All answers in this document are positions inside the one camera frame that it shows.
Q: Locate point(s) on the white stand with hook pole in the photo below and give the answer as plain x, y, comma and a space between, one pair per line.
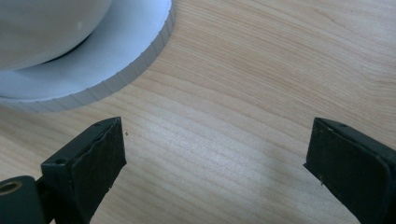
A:
124, 49

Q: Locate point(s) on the white mug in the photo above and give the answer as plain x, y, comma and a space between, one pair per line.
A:
46, 28

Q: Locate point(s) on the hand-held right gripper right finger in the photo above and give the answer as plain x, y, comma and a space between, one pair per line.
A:
351, 168

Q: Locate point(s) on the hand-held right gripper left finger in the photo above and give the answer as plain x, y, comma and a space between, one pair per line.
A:
84, 165

